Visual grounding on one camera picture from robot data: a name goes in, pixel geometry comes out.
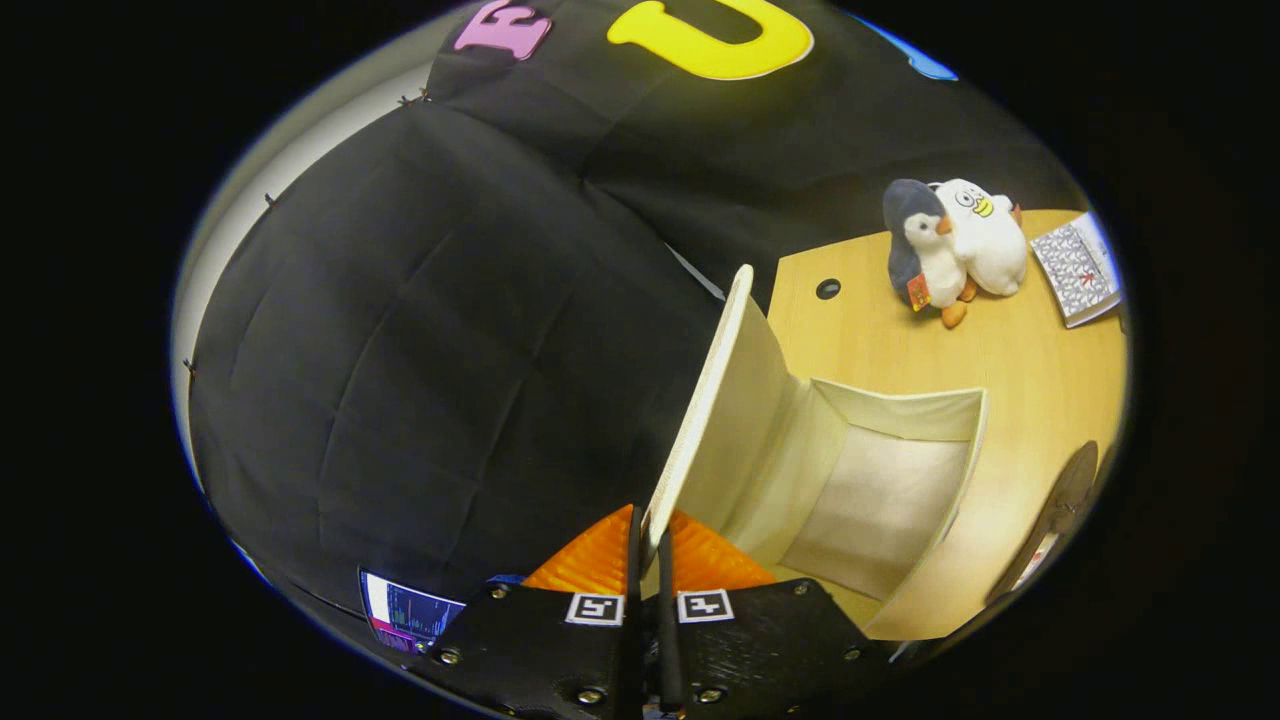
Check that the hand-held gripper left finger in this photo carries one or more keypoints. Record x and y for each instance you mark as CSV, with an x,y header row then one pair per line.
x,y
634,640

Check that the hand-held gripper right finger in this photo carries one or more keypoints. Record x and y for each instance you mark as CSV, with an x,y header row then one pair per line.
x,y
668,640

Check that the beige fabric storage box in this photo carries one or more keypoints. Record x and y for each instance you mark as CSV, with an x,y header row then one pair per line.
x,y
880,500

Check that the brown fuzzy shoe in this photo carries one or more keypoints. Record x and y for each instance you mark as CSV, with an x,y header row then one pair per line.
x,y
1070,490

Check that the laptop screen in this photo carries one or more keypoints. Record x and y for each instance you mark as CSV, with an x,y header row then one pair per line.
x,y
415,610

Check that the grey penguin plush toy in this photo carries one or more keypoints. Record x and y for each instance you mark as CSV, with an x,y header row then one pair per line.
x,y
925,250

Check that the white duck plush toy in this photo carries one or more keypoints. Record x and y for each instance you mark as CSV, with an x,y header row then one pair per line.
x,y
985,245

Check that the patterned cover book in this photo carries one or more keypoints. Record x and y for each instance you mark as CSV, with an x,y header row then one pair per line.
x,y
1080,265

